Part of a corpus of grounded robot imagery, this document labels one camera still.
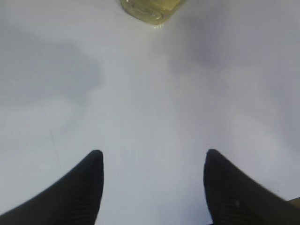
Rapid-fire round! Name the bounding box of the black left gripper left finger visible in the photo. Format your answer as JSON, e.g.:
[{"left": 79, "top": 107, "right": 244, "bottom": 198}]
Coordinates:
[{"left": 0, "top": 150, "right": 104, "bottom": 225}]

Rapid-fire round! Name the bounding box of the yellow tea plastic bottle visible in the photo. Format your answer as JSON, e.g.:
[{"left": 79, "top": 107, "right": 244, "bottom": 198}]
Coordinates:
[{"left": 120, "top": 0, "right": 186, "bottom": 25}]

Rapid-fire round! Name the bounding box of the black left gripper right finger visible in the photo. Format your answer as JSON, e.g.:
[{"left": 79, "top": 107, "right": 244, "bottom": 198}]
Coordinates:
[{"left": 203, "top": 149, "right": 300, "bottom": 225}]

